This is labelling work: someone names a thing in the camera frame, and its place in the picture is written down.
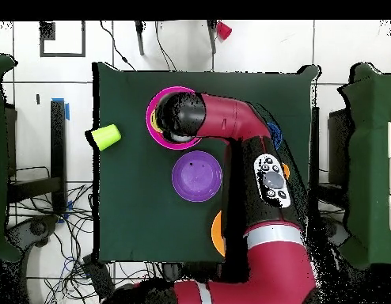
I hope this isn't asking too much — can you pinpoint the purple plastic bowl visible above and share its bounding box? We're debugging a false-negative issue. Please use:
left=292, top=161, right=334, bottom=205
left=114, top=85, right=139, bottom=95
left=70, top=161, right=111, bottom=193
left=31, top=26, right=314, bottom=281
left=171, top=150, right=224, bottom=203

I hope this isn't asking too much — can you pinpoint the yellow plastic cup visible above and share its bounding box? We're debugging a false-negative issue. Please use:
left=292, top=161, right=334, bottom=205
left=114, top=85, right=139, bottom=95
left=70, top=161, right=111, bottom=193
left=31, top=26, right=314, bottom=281
left=150, top=108, right=165, bottom=134

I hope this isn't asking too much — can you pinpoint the large pink plastic bowl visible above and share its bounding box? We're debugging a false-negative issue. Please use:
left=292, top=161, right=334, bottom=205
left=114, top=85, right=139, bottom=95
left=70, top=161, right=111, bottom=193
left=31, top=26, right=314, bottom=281
left=146, top=85, right=203, bottom=150

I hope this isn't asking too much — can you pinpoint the large orange plastic bowl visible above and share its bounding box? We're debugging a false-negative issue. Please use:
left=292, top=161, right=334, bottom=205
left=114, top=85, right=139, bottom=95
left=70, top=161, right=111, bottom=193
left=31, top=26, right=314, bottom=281
left=211, top=211, right=227, bottom=257

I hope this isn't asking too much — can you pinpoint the dark green table cloth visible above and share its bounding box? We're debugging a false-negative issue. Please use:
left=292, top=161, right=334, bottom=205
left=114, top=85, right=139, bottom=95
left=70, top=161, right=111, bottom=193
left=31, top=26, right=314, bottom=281
left=92, top=61, right=320, bottom=264

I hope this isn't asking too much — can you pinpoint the small blue plastic bowl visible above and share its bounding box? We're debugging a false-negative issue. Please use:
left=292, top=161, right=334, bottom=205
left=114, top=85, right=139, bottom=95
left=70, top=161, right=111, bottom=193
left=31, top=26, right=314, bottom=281
left=267, top=122, right=284, bottom=150

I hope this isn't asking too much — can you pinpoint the lime green plastic cup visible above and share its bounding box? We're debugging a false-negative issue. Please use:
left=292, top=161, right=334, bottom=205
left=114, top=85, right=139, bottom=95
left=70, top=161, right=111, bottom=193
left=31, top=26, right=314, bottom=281
left=90, top=123, right=122, bottom=151

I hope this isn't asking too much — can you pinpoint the black metal stand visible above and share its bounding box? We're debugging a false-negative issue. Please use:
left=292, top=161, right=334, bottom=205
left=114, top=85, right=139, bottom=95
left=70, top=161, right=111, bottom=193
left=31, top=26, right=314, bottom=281
left=6, top=100, right=67, bottom=214
left=309, top=106, right=321, bottom=184

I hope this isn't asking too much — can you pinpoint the black tripod leg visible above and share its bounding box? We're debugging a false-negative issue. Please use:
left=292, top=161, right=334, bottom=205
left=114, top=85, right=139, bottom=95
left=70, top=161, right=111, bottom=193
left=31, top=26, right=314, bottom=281
left=207, top=20, right=218, bottom=55
left=135, top=20, right=146, bottom=56

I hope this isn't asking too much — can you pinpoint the red plastic cup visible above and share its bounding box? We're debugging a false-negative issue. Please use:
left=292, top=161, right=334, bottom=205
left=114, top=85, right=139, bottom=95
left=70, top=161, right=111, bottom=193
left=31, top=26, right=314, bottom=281
left=216, top=21, right=233, bottom=41

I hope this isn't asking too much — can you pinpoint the blue tape strip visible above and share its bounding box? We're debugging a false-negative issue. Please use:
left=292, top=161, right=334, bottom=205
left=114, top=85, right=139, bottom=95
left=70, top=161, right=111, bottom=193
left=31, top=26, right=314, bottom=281
left=51, top=97, right=70, bottom=121

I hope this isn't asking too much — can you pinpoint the black power strip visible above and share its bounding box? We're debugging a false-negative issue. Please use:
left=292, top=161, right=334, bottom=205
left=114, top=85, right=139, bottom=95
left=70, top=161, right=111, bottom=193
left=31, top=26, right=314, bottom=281
left=82, top=254, right=116, bottom=300

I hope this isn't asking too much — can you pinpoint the thin black cable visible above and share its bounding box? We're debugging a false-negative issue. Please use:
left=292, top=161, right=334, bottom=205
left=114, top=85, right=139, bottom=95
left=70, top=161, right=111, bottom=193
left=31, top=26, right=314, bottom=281
left=154, top=20, right=178, bottom=72

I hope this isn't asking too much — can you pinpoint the tangle of cables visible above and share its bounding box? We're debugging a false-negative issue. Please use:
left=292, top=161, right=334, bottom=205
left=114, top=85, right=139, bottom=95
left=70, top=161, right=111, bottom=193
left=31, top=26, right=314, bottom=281
left=8, top=165, right=158, bottom=304

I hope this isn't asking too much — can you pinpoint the black cable with plug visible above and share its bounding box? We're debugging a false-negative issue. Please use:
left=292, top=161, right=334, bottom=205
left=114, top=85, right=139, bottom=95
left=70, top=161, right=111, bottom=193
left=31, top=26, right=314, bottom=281
left=99, top=20, right=137, bottom=71

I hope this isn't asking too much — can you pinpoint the black square floor frame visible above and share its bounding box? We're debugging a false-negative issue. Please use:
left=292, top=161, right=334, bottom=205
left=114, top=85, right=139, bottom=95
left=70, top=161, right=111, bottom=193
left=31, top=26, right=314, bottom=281
left=39, top=20, right=86, bottom=58

